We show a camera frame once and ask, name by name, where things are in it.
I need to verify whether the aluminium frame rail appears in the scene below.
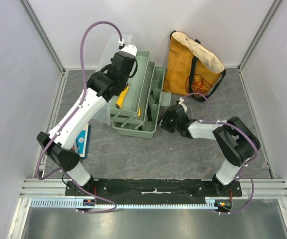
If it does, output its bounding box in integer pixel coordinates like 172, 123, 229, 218
20, 179, 287, 199

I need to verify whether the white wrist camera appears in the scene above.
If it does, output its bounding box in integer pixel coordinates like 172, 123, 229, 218
118, 38, 138, 57
176, 97, 188, 113

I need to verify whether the green plastic tool box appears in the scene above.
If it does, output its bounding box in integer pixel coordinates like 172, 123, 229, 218
93, 33, 173, 139

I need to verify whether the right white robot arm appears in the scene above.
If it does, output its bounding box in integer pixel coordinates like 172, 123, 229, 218
158, 104, 261, 196

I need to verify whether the blue white box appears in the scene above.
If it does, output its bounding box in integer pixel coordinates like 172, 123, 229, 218
72, 124, 91, 160

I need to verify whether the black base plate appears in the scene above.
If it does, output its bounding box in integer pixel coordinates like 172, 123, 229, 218
65, 179, 242, 207

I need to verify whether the blue cable duct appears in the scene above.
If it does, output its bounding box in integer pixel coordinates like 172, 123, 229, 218
30, 198, 218, 210

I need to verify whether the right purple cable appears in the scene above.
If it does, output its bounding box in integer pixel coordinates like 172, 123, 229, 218
183, 93, 258, 215

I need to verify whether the black rubber mallet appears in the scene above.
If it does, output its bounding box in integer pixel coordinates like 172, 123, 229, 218
147, 89, 161, 122

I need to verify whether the yellow tote bag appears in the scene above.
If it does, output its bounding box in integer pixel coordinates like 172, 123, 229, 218
163, 31, 226, 102

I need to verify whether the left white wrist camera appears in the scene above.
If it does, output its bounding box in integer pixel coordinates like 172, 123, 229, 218
118, 38, 138, 57

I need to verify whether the yellow utility knife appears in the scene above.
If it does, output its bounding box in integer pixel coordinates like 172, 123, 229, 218
115, 86, 129, 109

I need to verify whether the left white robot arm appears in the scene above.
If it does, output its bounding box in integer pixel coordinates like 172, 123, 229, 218
37, 44, 138, 196

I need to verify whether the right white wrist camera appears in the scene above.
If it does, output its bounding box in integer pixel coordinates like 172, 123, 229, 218
176, 97, 188, 113

